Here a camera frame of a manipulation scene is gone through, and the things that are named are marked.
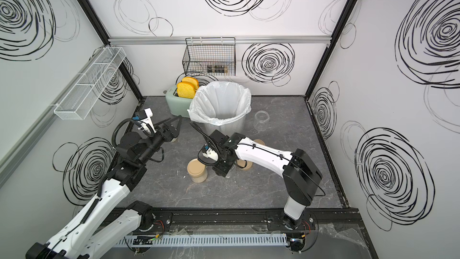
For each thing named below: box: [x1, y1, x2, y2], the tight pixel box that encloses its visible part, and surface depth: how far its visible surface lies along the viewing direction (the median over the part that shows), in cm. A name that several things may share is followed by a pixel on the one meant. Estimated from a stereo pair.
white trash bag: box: [186, 80, 252, 126], surface depth 90 cm
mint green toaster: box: [165, 85, 194, 118], surface depth 103 cm
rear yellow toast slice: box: [181, 76, 200, 91], surface depth 100 cm
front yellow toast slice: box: [176, 81, 196, 99], surface depth 99 cm
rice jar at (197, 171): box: [186, 158, 208, 184], surface depth 80 cm
